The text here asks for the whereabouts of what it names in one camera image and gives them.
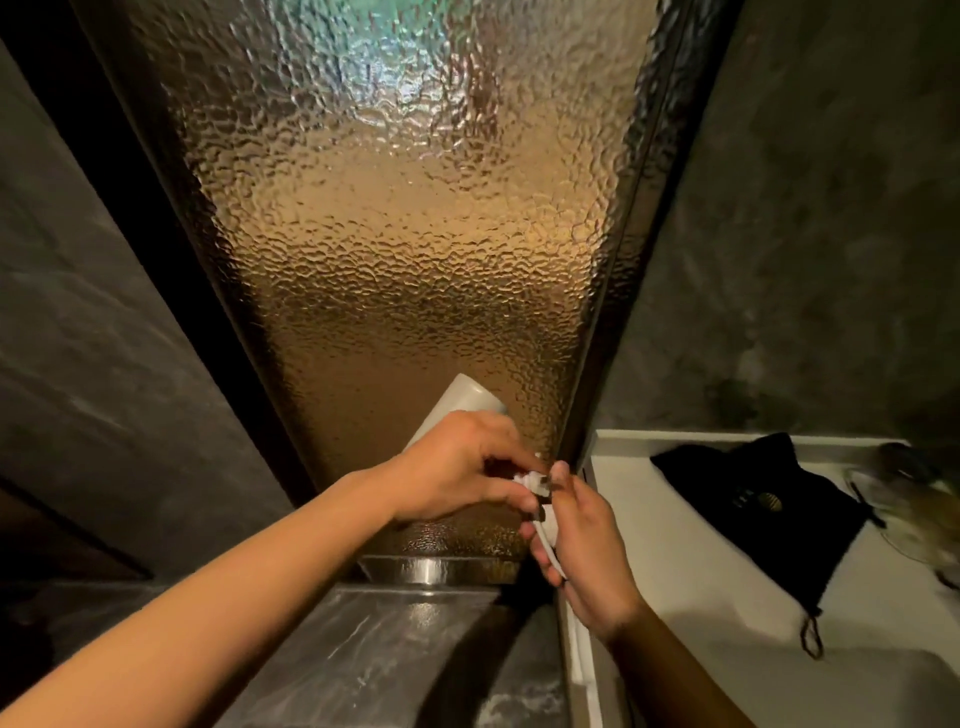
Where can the person's right hand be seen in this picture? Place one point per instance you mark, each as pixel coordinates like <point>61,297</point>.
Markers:
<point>589,555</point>

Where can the person's left hand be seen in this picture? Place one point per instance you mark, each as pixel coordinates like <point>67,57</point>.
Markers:
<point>457,465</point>

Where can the white hair dryer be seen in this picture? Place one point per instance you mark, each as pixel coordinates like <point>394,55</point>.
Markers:
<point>457,405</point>

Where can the white sink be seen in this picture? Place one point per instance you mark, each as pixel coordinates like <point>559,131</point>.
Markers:
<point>675,570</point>

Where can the person's left forearm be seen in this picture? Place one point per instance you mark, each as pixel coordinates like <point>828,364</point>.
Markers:
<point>187,622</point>

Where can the white vanity cabinet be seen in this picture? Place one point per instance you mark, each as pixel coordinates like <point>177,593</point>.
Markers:
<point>581,667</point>

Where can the textured amber glass door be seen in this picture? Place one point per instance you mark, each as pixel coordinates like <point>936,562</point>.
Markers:
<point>405,225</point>

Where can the clear glass cup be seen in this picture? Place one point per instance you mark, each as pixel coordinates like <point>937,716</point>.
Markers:
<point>907,461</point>

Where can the amber glass cup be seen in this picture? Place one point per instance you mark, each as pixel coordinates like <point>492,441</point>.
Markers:
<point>934,525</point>

